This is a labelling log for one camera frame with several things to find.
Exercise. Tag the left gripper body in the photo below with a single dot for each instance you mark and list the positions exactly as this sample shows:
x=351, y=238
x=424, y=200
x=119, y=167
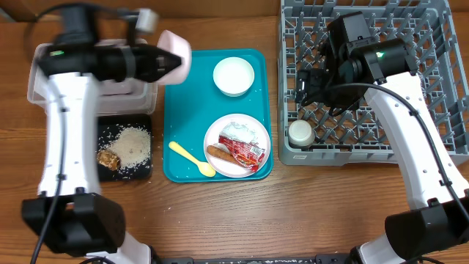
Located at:
x=141, y=64

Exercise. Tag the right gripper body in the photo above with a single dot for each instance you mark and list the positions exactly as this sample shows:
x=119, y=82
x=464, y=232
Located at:
x=316, y=80

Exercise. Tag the white plastic cup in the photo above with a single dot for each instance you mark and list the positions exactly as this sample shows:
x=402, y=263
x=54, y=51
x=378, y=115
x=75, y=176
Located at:
x=301, y=134

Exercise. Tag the white bowl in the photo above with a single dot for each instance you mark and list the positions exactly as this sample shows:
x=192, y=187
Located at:
x=233, y=76

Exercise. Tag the pile of white rice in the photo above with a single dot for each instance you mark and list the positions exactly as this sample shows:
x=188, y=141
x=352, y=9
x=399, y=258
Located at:
x=132, y=146

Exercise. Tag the white napkin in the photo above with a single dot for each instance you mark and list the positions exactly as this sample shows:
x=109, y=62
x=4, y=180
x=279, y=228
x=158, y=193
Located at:
x=239, y=132

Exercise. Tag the red snack wrapper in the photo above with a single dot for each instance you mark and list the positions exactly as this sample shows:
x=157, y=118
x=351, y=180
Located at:
x=247, y=154

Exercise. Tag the brown sausage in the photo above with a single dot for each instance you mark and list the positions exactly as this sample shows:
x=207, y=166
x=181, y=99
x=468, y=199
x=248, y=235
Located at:
x=221, y=154

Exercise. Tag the brown food chunk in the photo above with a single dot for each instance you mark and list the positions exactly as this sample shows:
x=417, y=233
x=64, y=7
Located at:
x=108, y=159

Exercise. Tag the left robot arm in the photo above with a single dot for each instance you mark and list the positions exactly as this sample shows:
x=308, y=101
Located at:
x=70, y=215

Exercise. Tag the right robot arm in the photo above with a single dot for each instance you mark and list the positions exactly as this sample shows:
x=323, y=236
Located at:
x=385, y=74

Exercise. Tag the grey dishwasher rack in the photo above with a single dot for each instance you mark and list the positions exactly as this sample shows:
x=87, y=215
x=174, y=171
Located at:
x=356, y=136

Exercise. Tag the clear plastic bin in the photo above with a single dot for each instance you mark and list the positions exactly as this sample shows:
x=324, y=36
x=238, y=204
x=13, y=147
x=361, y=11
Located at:
x=116, y=98

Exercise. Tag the teal serving tray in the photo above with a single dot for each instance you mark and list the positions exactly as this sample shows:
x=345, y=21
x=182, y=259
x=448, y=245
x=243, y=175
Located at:
x=191, y=107

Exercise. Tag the black plastic tray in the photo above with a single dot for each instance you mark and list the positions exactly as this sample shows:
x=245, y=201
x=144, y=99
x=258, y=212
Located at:
x=107, y=131

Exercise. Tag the white round plate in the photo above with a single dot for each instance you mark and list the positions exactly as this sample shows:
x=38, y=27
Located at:
x=226, y=169

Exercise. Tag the yellow plastic spoon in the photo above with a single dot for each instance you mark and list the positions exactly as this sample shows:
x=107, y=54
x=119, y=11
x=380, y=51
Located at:
x=205, y=168

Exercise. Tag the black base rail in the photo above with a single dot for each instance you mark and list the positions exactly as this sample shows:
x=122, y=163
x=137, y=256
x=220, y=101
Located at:
x=337, y=258

